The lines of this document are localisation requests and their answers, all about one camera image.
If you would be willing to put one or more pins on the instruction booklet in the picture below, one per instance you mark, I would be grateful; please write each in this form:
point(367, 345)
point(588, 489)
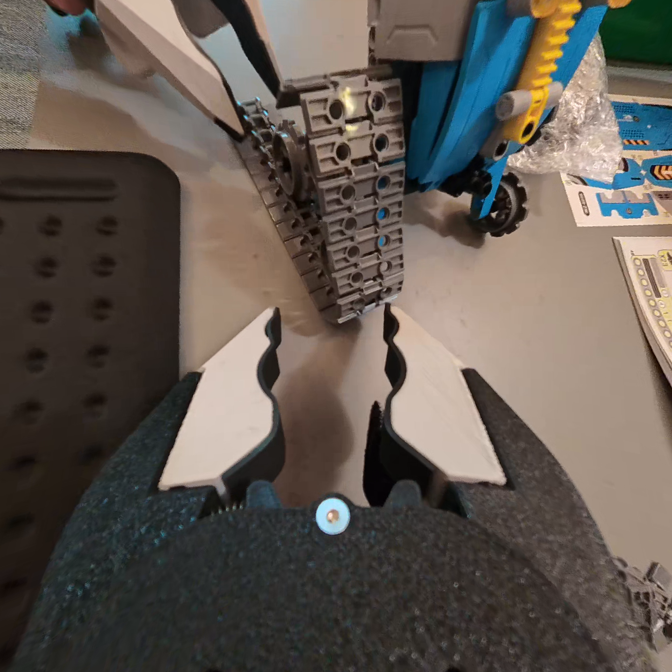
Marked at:
point(651, 294)

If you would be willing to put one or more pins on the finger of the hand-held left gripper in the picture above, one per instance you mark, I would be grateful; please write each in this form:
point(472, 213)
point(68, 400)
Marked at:
point(173, 63)
point(262, 31)

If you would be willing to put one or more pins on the pile of grey track links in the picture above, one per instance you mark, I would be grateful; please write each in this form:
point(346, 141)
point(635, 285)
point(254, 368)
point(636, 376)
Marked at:
point(651, 603)

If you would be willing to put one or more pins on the grey desk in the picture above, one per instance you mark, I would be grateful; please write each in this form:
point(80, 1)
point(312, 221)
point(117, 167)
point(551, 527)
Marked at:
point(525, 341)

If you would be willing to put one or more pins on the blue sticker sheet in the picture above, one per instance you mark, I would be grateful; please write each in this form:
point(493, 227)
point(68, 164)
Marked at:
point(630, 199)

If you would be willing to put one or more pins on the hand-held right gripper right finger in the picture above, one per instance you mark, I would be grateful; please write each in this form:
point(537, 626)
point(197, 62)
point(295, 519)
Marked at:
point(446, 420)

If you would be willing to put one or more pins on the blue toy robot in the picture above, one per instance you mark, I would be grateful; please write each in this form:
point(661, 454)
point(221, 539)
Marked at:
point(456, 78)

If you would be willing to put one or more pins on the person's left hand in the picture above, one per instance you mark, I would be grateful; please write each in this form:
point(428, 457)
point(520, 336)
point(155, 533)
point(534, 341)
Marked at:
point(65, 6)

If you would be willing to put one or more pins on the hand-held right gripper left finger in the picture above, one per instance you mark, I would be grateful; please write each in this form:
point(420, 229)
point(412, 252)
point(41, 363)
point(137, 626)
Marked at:
point(225, 420)

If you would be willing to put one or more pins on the black perforated pad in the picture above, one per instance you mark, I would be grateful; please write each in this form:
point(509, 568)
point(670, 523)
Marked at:
point(78, 341)

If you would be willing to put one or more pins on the bubble wrap bag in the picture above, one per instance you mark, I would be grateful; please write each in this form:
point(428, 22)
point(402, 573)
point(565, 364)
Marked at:
point(577, 120)

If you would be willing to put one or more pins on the green plastic bin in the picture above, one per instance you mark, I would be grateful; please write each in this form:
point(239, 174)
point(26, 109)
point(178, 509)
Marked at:
point(635, 31)

